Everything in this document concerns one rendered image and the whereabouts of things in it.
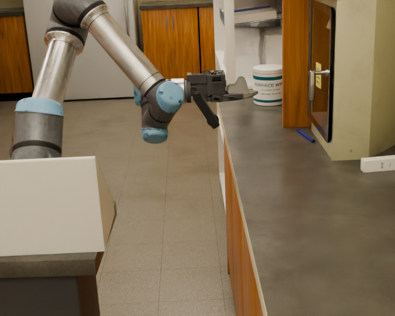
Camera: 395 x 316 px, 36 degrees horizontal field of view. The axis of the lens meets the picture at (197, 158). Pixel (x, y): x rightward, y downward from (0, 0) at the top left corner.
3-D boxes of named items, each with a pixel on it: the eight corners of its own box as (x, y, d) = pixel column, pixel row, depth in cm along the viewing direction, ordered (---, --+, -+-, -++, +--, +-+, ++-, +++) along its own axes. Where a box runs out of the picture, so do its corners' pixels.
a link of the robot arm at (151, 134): (148, 127, 169) (147, 92, 173) (138, 144, 179) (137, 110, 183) (175, 130, 172) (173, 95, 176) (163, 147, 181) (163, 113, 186)
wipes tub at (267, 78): (282, 98, 262) (282, 63, 257) (287, 105, 250) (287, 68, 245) (251, 99, 262) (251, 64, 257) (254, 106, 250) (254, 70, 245)
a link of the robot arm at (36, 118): (13, 137, 142) (17, 86, 148) (9, 160, 154) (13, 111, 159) (66, 142, 146) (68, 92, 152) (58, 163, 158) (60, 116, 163)
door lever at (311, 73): (326, 100, 183) (325, 98, 186) (327, 68, 180) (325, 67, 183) (308, 101, 183) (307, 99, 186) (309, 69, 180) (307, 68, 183)
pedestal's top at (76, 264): (-48, 279, 136) (-52, 263, 134) (-1, 218, 166) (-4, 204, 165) (96, 275, 135) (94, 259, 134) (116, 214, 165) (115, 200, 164)
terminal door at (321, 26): (311, 117, 213) (313, -2, 200) (330, 144, 185) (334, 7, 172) (308, 117, 213) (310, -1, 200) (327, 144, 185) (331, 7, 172)
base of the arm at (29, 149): (-10, 179, 139) (-6, 140, 143) (15, 201, 153) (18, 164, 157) (56, 174, 138) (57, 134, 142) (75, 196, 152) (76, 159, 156)
